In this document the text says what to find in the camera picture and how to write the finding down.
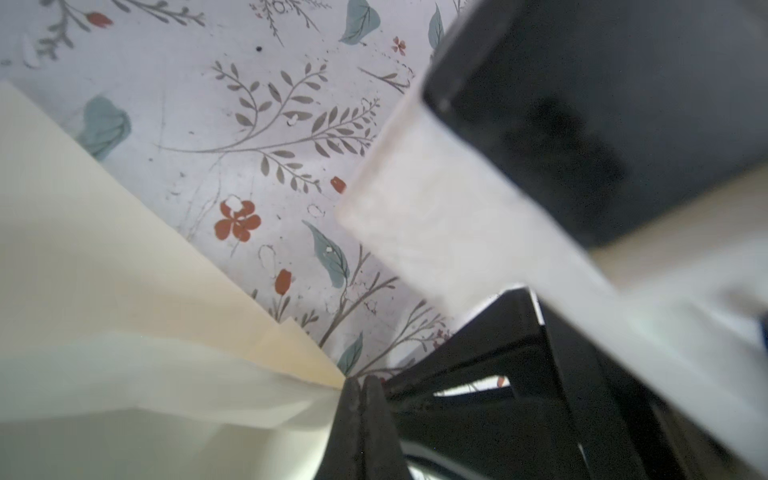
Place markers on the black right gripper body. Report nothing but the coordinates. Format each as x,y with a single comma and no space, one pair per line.
625,431

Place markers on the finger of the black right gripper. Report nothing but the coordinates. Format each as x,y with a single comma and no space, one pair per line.
487,404

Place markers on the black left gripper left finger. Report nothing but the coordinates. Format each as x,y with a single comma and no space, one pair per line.
343,456

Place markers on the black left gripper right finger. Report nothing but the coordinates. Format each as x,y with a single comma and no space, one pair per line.
383,458

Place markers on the cream square paper sheet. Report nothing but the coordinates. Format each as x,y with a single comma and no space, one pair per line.
125,353

